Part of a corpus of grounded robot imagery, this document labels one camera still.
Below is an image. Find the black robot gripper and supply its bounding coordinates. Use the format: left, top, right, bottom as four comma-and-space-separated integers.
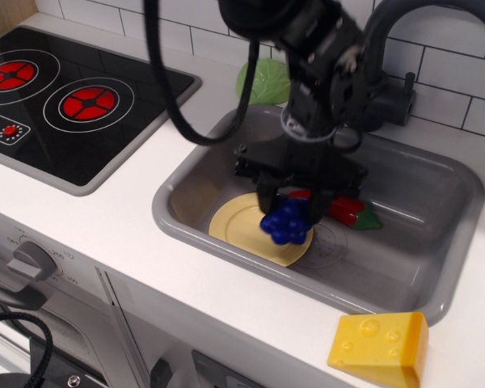
235, 76, 368, 225

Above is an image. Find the blue toy blueberries cluster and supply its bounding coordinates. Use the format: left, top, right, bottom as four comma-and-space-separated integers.
259, 196, 312, 245

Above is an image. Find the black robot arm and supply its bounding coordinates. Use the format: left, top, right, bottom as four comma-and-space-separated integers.
219, 1, 369, 225

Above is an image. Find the yellow toy plate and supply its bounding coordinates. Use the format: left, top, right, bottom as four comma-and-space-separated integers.
209, 193, 314, 267

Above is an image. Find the grey toy sink basin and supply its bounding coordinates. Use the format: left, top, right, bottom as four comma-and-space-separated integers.
152, 105, 485, 324

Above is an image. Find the red toy chili pepper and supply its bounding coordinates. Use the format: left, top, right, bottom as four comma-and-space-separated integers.
283, 189, 382, 233

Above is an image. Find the green toy cabbage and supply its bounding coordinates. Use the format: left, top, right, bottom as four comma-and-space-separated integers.
249, 58, 291, 105

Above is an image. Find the dark grey toy faucet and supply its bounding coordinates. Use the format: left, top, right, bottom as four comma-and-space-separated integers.
349, 0, 485, 133

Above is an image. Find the yellow toy cheese wedge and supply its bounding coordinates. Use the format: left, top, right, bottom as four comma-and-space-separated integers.
327, 312, 429, 387

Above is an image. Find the white toy oven front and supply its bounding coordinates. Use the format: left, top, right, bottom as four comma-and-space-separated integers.
0, 213, 150, 387

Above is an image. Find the black toy stove top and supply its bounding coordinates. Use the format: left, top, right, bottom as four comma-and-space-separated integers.
0, 25, 203, 198

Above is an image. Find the grey oven knob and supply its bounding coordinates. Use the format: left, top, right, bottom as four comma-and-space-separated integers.
6, 241, 57, 281

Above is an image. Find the black braided cable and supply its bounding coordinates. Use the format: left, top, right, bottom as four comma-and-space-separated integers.
0, 311, 54, 388
143, 0, 261, 147

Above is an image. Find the black braided cable lower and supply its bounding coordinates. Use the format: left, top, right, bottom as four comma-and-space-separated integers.
0, 311, 54, 388

